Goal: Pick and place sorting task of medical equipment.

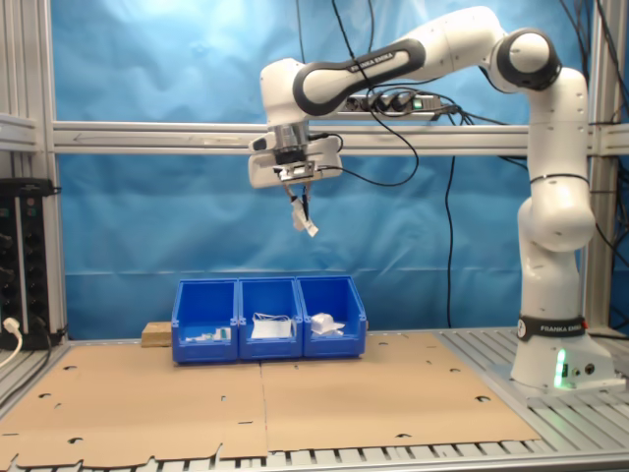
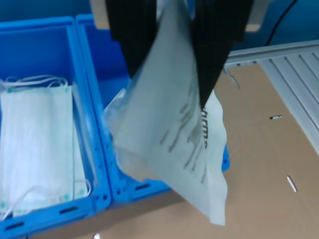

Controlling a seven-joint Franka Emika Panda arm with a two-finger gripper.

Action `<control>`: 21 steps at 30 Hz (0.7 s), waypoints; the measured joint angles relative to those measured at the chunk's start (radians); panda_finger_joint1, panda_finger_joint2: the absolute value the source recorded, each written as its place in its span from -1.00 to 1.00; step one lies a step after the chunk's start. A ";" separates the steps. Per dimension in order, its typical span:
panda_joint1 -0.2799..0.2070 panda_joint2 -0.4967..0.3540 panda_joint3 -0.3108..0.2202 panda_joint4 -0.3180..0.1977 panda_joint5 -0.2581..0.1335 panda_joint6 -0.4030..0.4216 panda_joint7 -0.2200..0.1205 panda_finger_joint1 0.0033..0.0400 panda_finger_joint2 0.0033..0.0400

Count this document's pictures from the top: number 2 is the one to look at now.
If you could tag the blue bin holding masks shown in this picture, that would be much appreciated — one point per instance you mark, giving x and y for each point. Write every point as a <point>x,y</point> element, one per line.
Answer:
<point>37,49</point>

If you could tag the white printed packet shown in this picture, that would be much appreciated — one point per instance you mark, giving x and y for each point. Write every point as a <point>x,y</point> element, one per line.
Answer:
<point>162,124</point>

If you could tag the brown cardboard sheet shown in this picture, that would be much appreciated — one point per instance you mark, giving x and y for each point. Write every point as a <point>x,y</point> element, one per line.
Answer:
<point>261,174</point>

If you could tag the white face mask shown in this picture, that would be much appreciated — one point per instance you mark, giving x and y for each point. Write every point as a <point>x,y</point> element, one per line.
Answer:
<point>37,137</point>

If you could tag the blue bin holding packets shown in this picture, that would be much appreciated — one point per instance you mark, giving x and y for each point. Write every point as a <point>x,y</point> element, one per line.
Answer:
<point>104,62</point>

